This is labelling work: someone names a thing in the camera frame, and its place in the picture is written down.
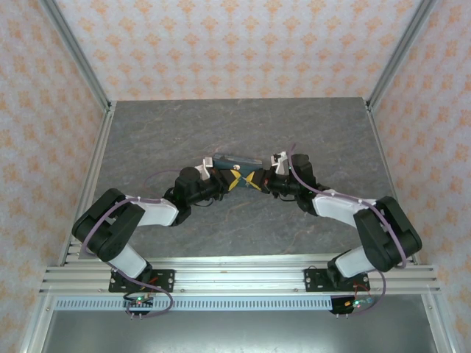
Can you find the teal starry night tin box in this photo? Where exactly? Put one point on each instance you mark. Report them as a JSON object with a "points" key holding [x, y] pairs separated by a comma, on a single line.
{"points": [[244, 167]]}

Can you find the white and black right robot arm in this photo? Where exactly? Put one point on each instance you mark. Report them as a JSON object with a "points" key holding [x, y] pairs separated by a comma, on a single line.
{"points": [[335, 206]]}

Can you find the aluminium base beam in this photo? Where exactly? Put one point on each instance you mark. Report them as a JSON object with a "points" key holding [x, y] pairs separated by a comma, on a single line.
{"points": [[239, 276]]}

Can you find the grey metal panel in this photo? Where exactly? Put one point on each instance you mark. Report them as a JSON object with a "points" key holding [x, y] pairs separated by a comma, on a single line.
{"points": [[235, 331]]}

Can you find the aluminium table side rail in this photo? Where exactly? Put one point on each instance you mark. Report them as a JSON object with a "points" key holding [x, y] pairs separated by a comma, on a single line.
{"points": [[92, 176], [383, 147]]}

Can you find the aluminium corner post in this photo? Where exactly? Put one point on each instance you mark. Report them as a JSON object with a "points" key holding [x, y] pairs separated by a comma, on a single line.
{"points": [[73, 51], [401, 55]]}

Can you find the aluminium frame leg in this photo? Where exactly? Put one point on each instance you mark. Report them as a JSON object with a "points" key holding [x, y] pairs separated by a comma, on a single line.
{"points": [[37, 327], [438, 327]]}

